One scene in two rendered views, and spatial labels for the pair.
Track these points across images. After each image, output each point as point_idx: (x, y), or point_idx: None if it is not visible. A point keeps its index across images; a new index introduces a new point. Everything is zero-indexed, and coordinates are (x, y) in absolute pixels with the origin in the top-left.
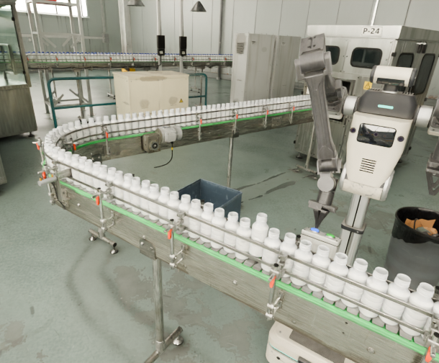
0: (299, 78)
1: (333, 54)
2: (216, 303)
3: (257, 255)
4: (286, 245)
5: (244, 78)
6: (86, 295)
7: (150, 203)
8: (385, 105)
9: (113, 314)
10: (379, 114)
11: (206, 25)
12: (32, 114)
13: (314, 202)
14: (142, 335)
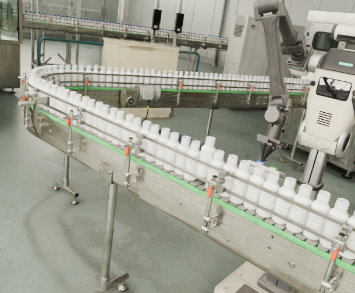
0: (256, 18)
1: (332, 42)
2: (169, 263)
3: (202, 175)
4: (227, 164)
5: (238, 62)
6: (40, 234)
7: (115, 127)
8: (345, 63)
9: (63, 254)
10: (340, 71)
11: (208, 9)
12: (17, 70)
13: (262, 135)
14: (88, 277)
